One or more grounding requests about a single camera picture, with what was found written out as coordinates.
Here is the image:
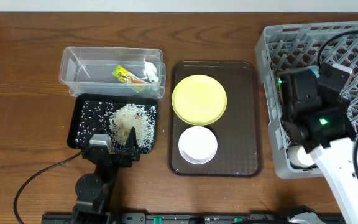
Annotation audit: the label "white bowl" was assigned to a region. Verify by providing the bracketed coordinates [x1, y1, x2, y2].
[178, 126, 218, 165]

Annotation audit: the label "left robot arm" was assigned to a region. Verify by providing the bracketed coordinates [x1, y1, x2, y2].
[71, 127, 140, 224]

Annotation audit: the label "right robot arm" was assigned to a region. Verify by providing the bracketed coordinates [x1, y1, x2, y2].
[276, 65, 358, 223]

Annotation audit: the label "grey dishwasher rack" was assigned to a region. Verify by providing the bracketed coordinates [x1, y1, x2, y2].
[255, 21, 358, 179]

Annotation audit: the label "white tissue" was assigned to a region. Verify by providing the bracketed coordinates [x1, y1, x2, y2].
[144, 62, 159, 83]

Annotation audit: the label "clear plastic bin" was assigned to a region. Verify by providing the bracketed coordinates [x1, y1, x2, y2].
[59, 47, 166, 99]

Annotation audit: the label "green snack wrapper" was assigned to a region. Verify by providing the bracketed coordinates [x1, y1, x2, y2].
[112, 65, 146, 84]

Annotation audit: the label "pale green cup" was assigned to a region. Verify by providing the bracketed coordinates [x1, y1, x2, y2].
[287, 145, 314, 169]

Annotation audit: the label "food scraps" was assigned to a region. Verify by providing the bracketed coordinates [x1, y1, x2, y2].
[74, 101, 157, 154]

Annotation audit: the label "yellow plate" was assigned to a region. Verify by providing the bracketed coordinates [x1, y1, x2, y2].
[172, 75, 227, 126]

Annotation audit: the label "black plastic bin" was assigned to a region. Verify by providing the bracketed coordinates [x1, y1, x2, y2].
[67, 94, 158, 149]

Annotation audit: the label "blue bowl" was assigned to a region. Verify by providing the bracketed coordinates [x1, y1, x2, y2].
[308, 65, 319, 78]

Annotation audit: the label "brown plastic tray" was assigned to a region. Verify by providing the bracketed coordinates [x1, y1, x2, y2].
[168, 61, 263, 178]

